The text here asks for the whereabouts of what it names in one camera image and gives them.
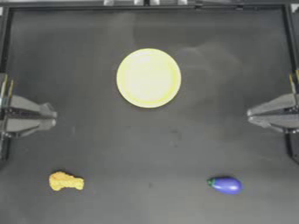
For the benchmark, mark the yellow plate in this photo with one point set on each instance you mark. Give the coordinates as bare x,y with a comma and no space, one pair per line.
148,78

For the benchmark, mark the purple toy eggplant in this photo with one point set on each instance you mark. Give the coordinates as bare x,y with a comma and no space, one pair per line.
226,185

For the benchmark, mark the brown toy chicken wing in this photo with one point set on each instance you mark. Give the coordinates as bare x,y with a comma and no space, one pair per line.
65,181

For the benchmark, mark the black table frame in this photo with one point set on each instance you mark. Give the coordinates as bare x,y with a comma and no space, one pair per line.
77,6

